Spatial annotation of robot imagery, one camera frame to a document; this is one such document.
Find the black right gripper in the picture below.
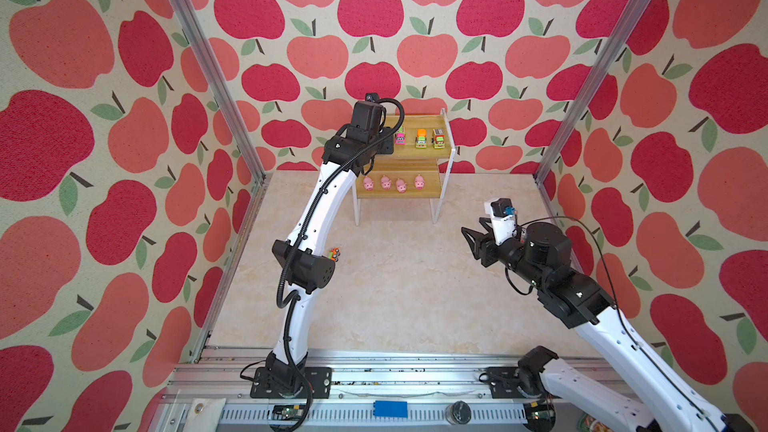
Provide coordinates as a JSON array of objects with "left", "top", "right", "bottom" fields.
[{"left": 464, "top": 215, "right": 552, "bottom": 299}]

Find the pink green toy truck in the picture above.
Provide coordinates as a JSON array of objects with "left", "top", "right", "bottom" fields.
[{"left": 394, "top": 127, "right": 407, "bottom": 146}]

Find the wooden two-tier shelf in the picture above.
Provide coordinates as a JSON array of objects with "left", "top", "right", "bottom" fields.
[{"left": 352, "top": 110, "right": 457, "bottom": 224}]

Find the multicolour toy car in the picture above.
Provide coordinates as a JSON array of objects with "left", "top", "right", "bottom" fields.
[{"left": 432, "top": 128, "right": 446, "bottom": 150}]

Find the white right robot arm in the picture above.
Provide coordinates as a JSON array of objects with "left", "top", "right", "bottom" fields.
[{"left": 461, "top": 216, "right": 752, "bottom": 431}]

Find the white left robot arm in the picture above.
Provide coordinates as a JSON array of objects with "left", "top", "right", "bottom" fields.
[{"left": 266, "top": 127, "right": 394, "bottom": 397}]

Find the green orange toy car left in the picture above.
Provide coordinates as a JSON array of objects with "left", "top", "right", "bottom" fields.
[{"left": 329, "top": 247, "right": 341, "bottom": 262}]

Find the round metal knob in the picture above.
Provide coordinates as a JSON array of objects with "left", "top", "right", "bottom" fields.
[{"left": 445, "top": 401, "right": 472, "bottom": 425}]

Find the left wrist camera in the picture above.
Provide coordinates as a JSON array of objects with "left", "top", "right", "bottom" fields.
[{"left": 346, "top": 93, "right": 386, "bottom": 144}]

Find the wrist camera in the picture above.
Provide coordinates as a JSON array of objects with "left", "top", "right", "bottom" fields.
[
  {"left": 346, "top": 93, "right": 386, "bottom": 144},
  {"left": 485, "top": 197, "right": 517, "bottom": 245}
]

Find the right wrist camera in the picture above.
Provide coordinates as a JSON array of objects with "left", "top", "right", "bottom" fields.
[{"left": 485, "top": 197, "right": 517, "bottom": 245}]

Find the black right camera cable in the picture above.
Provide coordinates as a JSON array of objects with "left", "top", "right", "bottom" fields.
[{"left": 503, "top": 215, "right": 721, "bottom": 432}]

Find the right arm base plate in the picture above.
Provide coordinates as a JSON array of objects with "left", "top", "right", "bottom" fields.
[{"left": 478, "top": 366, "right": 544, "bottom": 399}]

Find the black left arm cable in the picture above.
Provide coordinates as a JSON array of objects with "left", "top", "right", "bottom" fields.
[{"left": 275, "top": 97, "right": 406, "bottom": 432}]

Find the aluminium front rail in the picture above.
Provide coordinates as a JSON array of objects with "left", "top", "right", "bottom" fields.
[{"left": 143, "top": 350, "right": 670, "bottom": 432}]

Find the blue block on rail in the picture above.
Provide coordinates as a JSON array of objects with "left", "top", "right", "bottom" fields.
[{"left": 373, "top": 400, "right": 409, "bottom": 419}]

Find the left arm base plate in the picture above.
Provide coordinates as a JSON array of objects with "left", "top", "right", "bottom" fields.
[{"left": 250, "top": 367, "right": 333, "bottom": 399}]

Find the left aluminium frame post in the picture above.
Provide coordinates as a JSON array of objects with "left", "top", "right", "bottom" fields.
[{"left": 146, "top": 0, "right": 267, "bottom": 184}]

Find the aluminium frame post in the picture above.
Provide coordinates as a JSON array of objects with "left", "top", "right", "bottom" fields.
[
  {"left": 533, "top": 0, "right": 652, "bottom": 190},
  {"left": 146, "top": 0, "right": 267, "bottom": 184}
]

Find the white cloth on rail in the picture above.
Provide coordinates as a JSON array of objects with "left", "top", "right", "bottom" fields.
[{"left": 182, "top": 398, "right": 227, "bottom": 432}]

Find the right aluminium frame post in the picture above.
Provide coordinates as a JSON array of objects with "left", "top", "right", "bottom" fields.
[{"left": 533, "top": 0, "right": 652, "bottom": 190}]

